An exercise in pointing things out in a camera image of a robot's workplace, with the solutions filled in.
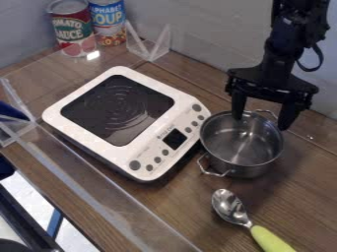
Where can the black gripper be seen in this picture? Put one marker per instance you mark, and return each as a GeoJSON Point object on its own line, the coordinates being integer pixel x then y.
{"type": "Point", "coordinates": [248, 82]}

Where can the silver pot with handles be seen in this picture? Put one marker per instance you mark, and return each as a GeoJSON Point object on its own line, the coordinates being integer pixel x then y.
{"type": "Point", "coordinates": [241, 147]}

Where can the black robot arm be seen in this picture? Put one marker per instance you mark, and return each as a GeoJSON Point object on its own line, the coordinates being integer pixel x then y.
{"type": "Point", "coordinates": [298, 27]}

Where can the white and black stove top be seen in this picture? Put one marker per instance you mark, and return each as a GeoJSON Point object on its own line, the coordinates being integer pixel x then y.
{"type": "Point", "coordinates": [131, 120]}

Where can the alphabet soup can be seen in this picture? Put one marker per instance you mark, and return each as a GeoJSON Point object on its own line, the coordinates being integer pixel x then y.
{"type": "Point", "coordinates": [109, 20]}

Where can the tomato sauce can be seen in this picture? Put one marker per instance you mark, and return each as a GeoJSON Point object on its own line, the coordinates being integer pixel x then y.
{"type": "Point", "coordinates": [72, 27]}

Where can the clear acrylic front barrier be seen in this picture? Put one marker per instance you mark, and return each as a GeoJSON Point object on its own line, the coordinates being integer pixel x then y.
{"type": "Point", "coordinates": [110, 217]}

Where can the clear acrylic corner bracket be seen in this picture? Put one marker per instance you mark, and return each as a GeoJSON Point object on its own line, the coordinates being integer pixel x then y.
{"type": "Point", "coordinates": [147, 49]}

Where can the spoon with green handle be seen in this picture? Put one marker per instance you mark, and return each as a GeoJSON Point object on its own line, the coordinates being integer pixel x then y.
{"type": "Point", "coordinates": [230, 209]}

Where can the black metal table frame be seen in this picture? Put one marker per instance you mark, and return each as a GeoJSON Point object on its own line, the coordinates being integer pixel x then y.
{"type": "Point", "coordinates": [35, 240]}

